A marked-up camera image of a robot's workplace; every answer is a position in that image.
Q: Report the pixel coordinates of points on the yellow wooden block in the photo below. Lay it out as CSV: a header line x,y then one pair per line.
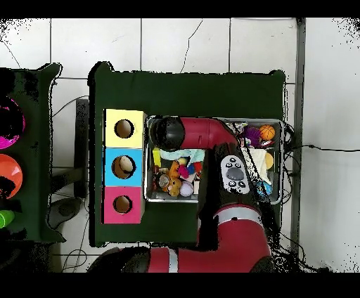
x,y
156,157

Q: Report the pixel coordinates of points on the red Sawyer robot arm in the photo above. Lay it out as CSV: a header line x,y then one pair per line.
x,y
208,133

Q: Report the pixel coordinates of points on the wooden box with three holes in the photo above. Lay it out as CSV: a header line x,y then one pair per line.
x,y
123,143

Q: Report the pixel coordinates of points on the small white baseball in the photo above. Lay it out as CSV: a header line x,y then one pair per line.
x,y
186,189

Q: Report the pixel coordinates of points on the mint muslin cloth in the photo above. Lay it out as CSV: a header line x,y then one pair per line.
x,y
191,154

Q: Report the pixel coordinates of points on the small orange basketball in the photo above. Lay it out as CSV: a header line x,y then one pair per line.
x,y
267,132

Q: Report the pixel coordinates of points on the dark green table cloth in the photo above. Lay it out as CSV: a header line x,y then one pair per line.
x,y
42,168
191,95

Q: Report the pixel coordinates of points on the purple spiky rubber ball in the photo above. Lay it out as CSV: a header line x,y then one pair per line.
x,y
251,133

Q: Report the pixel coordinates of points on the orange plastic bowl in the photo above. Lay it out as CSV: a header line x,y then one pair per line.
x,y
11,168

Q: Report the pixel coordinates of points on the green plastic cup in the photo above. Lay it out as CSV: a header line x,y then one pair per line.
x,y
5,219

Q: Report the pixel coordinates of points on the grey metal rail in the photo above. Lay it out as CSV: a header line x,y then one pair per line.
x,y
298,112

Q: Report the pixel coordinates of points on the shallow mesh bin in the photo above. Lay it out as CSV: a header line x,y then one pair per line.
x,y
168,197

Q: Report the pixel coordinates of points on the colourful patterned cloth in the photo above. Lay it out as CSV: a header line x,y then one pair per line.
x,y
239,127

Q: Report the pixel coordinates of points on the black drink can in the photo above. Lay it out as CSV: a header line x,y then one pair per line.
x,y
163,180

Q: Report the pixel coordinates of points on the blue globe ball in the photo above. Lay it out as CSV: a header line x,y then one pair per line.
x,y
265,189

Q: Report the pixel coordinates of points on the magenta plastic bowl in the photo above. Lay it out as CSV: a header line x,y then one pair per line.
x,y
5,140

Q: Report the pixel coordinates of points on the orange plush toy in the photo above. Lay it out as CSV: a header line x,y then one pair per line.
x,y
174,185

